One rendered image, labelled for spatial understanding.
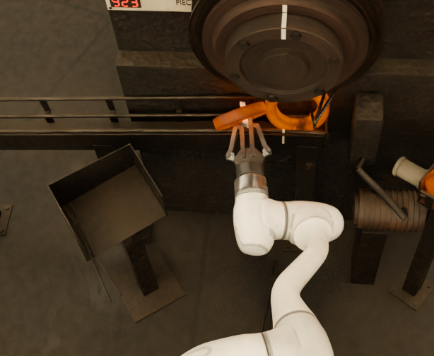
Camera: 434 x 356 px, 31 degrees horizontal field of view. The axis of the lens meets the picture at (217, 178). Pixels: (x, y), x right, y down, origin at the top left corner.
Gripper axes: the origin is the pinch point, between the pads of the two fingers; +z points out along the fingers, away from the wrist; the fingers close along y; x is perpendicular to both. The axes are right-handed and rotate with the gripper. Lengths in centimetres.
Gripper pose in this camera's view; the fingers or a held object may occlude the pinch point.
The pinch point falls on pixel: (245, 114)
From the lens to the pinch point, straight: 220.4
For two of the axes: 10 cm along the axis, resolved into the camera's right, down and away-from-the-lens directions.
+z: -0.4, -9.0, 4.4
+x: -1.6, -4.3, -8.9
